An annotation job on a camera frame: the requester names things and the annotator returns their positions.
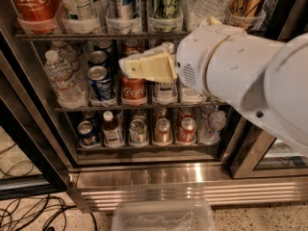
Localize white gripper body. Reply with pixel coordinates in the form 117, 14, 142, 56
176, 24, 246, 96

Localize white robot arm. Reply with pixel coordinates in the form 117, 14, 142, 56
119, 24, 308, 155

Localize middle red Coca-Cola can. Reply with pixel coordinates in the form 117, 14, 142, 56
123, 49, 141, 58

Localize front red Coca-Cola can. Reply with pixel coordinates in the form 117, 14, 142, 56
121, 75, 145, 100

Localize rear red Coca-Cola can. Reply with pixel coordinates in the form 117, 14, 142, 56
122, 38, 143, 51

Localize empty white shelf tray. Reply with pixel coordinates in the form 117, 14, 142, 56
178, 82, 207, 103

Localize rear blue Pepsi can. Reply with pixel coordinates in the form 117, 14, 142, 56
94, 39, 114, 56

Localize middle blue Pepsi can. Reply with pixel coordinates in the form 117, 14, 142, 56
88, 51, 108, 67

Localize front blue Pepsi can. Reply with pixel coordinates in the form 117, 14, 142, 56
88, 65, 114, 101

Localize silver green can bottom shelf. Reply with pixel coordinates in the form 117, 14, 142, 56
129, 119, 147, 144

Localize silver green can shelf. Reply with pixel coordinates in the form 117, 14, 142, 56
62, 0, 96, 21
129, 119, 147, 144

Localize orange can bottom shelf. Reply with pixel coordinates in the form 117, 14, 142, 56
154, 118, 171, 142

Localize red can bottom shelf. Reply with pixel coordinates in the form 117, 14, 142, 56
177, 117, 196, 142

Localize water bottle bottom shelf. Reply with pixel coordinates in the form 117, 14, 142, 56
199, 111, 226, 145

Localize silver blue can top shelf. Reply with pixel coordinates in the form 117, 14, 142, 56
107, 0, 139, 20

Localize small tea bottle bottom shelf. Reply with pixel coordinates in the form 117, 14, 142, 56
102, 111, 124, 147

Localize blue Pepsi can bottom shelf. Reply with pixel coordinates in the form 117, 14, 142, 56
77, 120, 100, 145

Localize silver green can top shelf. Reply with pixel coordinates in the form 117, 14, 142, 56
62, 0, 96, 21

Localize stainless steel fridge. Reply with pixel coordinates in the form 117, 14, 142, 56
0, 0, 308, 212

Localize right glass fridge door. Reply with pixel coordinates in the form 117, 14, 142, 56
230, 0, 308, 179

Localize glass fridge door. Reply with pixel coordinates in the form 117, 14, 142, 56
0, 35, 69, 200
230, 0, 308, 179

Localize left glass fridge door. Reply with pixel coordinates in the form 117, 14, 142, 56
0, 35, 69, 200

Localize brown iced tea bottle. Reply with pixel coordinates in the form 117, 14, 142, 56
153, 41, 178, 104

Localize rear clear water bottle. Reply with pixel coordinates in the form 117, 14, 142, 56
51, 40, 80, 72

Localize front clear water bottle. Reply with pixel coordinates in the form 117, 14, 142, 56
44, 50, 87, 109

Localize clear plastic bin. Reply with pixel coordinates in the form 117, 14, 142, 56
112, 200, 217, 231

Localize black floor cables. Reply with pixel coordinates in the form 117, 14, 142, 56
0, 141, 98, 231

